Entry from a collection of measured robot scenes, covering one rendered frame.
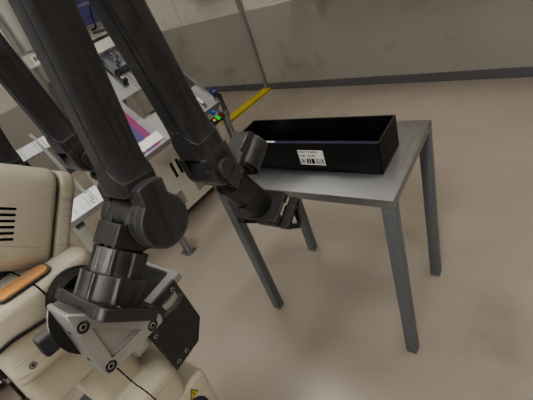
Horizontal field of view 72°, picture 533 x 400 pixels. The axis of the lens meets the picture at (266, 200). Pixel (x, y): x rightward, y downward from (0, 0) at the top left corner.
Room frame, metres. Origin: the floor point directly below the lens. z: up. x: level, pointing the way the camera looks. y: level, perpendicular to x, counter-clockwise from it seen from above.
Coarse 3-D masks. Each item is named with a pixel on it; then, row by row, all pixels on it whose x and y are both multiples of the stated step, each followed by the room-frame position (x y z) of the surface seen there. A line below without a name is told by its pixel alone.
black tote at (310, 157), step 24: (264, 120) 1.38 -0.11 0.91; (288, 120) 1.30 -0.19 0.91; (312, 120) 1.23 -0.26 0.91; (336, 120) 1.16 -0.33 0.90; (360, 120) 1.10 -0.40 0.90; (384, 120) 1.04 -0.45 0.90; (288, 144) 1.11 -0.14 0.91; (312, 144) 1.05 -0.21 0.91; (336, 144) 0.99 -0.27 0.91; (360, 144) 0.93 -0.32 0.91; (384, 144) 0.93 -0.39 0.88; (288, 168) 1.14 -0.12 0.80; (312, 168) 1.07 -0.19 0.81; (336, 168) 1.00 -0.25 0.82; (360, 168) 0.95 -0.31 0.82; (384, 168) 0.91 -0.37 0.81
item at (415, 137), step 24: (408, 144) 1.00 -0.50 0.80; (432, 144) 1.08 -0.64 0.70; (264, 168) 1.21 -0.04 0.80; (408, 168) 0.88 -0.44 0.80; (432, 168) 1.07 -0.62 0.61; (288, 192) 1.01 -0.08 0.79; (312, 192) 0.95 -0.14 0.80; (336, 192) 0.90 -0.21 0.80; (360, 192) 0.86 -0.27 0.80; (384, 192) 0.82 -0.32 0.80; (432, 192) 1.06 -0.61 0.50; (384, 216) 0.79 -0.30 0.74; (432, 216) 1.07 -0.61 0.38; (312, 240) 1.53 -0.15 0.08; (432, 240) 1.07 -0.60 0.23; (264, 264) 1.25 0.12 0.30; (432, 264) 1.08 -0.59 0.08; (408, 288) 0.78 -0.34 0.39; (408, 312) 0.77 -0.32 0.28; (408, 336) 0.78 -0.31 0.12
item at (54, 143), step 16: (0, 32) 0.85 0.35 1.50; (0, 48) 0.84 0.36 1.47; (0, 64) 0.83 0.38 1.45; (16, 64) 0.84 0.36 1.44; (0, 80) 0.84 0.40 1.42; (16, 80) 0.83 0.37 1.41; (32, 80) 0.85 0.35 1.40; (16, 96) 0.83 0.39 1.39; (32, 96) 0.84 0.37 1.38; (48, 96) 0.86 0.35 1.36; (32, 112) 0.83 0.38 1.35; (48, 112) 0.84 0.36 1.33; (48, 128) 0.83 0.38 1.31; (64, 128) 0.85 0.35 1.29; (64, 144) 0.83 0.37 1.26; (80, 144) 0.85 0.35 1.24; (64, 160) 0.86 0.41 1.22; (80, 160) 0.83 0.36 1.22
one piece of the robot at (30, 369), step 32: (64, 256) 0.46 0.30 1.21; (0, 288) 0.43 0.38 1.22; (32, 288) 0.41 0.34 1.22; (0, 320) 0.37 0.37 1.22; (32, 320) 0.39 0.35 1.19; (0, 352) 0.35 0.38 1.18; (32, 352) 0.37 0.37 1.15; (64, 352) 0.39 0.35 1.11; (160, 352) 0.59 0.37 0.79; (32, 384) 0.39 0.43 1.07; (64, 384) 0.40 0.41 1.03; (96, 384) 0.43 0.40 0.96; (128, 384) 0.46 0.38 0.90; (160, 384) 0.45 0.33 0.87; (192, 384) 0.48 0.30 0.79
